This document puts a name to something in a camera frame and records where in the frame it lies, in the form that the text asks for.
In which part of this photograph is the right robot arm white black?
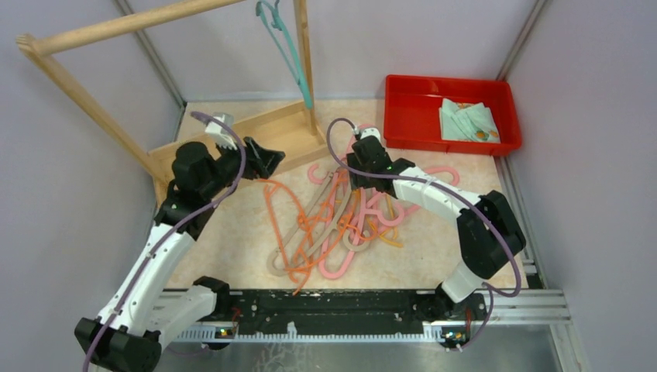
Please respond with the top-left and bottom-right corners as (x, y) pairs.
(346, 135), (526, 319)

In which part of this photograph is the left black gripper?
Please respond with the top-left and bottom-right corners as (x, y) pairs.
(201, 134), (286, 200)

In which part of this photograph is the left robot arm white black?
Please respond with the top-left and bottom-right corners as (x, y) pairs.
(74, 136), (285, 371)

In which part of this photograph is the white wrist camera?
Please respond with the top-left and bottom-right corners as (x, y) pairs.
(205, 112), (237, 150)
(353, 126), (381, 141)

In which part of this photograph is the beige plastic hanger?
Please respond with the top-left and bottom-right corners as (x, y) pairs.
(267, 169), (373, 278)

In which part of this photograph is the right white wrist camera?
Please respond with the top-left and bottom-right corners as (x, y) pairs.
(353, 126), (381, 141)

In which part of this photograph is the yellow thin hanger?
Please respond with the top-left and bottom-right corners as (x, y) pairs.
(370, 192), (404, 249)

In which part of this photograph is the purple cable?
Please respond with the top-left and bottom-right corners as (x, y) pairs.
(81, 111), (247, 372)
(326, 118), (523, 350)

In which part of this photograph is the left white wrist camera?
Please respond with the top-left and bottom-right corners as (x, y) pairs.
(205, 112), (237, 150)

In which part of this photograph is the red plastic bin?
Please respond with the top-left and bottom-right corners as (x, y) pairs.
(383, 74), (523, 157)

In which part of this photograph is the orange plastic hanger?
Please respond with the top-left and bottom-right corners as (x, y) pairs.
(322, 195), (407, 248)
(261, 180), (313, 295)

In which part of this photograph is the teal plastic hanger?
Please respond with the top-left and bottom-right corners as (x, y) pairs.
(255, 1), (314, 110)

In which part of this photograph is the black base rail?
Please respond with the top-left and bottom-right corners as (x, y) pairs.
(203, 289), (488, 336)

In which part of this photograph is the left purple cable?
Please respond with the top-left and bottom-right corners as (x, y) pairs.
(81, 111), (247, 372)

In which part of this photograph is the folded mint cloth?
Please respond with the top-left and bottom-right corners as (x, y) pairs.
(439, 98), (500, 143)

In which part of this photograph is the pink plastic hanger back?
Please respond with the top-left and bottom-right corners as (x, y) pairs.
(306, 125), (375, 185)

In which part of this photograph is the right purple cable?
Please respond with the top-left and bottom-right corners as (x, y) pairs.
(326, 118), (523, 350)

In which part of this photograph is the wooden hanger rack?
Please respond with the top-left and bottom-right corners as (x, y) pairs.
(15, 0), (329, 204)

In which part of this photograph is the pink plastic hanger front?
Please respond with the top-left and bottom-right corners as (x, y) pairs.
(318, 191), (398, 280)

